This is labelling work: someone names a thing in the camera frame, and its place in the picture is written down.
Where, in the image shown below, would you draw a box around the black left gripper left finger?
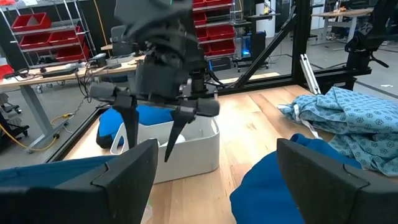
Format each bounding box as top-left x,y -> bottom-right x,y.
0,138 -> 159,224

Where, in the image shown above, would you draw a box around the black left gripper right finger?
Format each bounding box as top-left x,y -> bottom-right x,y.
276,138 -> 398,224

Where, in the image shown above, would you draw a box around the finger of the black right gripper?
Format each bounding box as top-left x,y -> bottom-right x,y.
164,106 -> 197,163
112,95 -> 140,150

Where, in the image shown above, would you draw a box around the grey plastic bin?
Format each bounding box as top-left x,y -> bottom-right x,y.
109,115 -> 221,184

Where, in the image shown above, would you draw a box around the blue patterned hospital gown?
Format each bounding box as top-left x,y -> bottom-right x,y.
277,86 -> 398,177

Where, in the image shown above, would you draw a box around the red plastic storage bin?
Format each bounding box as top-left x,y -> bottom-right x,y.
192,12 -> 208,26
55,43 -> 90,62
210,39 -> 236,57
19,32 -> 53,50
192,0 -> 234,9
195,27 -> 210,42
206,25 -> 236,41
48,26 -> 85,47
11,12 -> 52,32

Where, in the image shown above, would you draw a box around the blue pillow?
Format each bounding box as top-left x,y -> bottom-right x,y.
95,104 -> 175,150

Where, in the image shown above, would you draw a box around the grey office chair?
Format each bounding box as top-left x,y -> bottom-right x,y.
110,24 -> 136,58

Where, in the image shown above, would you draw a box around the folded navy cloth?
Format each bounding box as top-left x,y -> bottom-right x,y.
229,133 -> 364,224

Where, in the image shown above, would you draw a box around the black power strip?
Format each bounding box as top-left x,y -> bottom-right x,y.
41,67 -> 79,78

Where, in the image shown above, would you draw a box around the blue lit computer case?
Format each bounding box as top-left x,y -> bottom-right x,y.
239,34 -> 253,60

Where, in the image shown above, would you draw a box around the black shelf rack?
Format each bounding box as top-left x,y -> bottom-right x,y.
191,0 -> 249,65

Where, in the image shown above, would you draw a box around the wooden desk grey legs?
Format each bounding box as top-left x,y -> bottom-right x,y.
0,54 -> 147,153

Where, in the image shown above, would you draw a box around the white aluminium bar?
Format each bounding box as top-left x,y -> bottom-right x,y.
299,54 -> 322,95

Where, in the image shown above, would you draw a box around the wooden table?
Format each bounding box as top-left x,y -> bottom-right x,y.
310,7 -> 374,44

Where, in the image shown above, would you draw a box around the yellow cable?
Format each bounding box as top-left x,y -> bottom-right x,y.
0,113 -> 74,152

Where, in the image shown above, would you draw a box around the metal wire shelf rack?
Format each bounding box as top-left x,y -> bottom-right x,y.
0,0 -> 98,70

